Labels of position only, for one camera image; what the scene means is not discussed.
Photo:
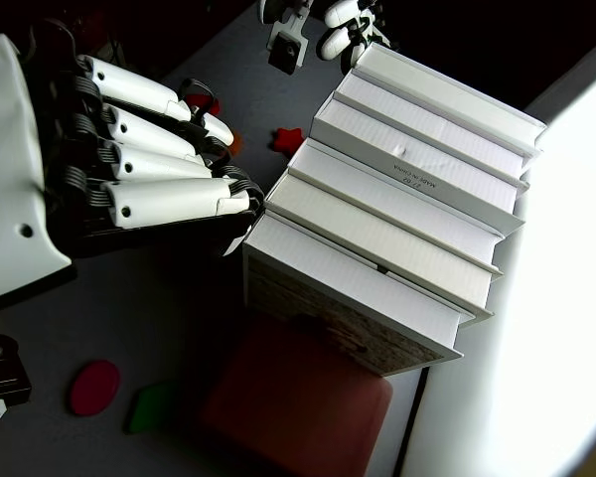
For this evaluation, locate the red star wooden block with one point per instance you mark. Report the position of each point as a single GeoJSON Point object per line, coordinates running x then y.
{"type": "Point", "coordinates": [285, 140]}

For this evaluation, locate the orange hexagon wooden block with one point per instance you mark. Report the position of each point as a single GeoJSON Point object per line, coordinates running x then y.
{"type": "Point", "coordinates": [237, 145]}

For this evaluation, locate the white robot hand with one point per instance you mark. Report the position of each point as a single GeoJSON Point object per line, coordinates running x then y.
{"type": "Point", "coordinates": [10, 149]}
{"type": "Point", "coordinates": [340, 15]}

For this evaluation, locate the photo cover black spine book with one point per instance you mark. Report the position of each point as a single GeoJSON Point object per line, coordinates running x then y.
{"type": "Point", "coordinates": [338, 278]}

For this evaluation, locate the magenta round wooden block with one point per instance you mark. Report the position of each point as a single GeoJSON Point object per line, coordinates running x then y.
{"type": "Point", "coordinates": [94, 387]}

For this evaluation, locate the red heart wooden block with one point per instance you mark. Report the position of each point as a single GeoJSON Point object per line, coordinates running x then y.
{"type": "Point", "coordinates": [201, 104]}

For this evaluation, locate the white book Chinese lettered spine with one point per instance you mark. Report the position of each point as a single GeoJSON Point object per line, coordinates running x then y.
{"type": "Point", "coordinates": [377, 238]}

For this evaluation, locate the white book SPECIAL ISSUE spine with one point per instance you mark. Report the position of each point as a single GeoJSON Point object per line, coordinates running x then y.
{"type": "Point", "coordinates": [427, 116]}

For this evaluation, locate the red hardcover book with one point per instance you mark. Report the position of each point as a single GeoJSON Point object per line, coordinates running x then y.
{"type": "Point", "coordinates": [298, 412]}

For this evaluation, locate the grey table cloth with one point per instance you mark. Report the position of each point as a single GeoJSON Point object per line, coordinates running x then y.
{"type": "Point", "coordinates": [129, 308]}

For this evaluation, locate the white book plain grey spine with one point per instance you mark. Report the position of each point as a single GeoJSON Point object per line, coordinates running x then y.
{"type": "Point", "coordinates": [367, 134]}

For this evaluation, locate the green wooden block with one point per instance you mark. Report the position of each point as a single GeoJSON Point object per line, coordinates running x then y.
{"type": "Point", "coordinates": [151, 407]}

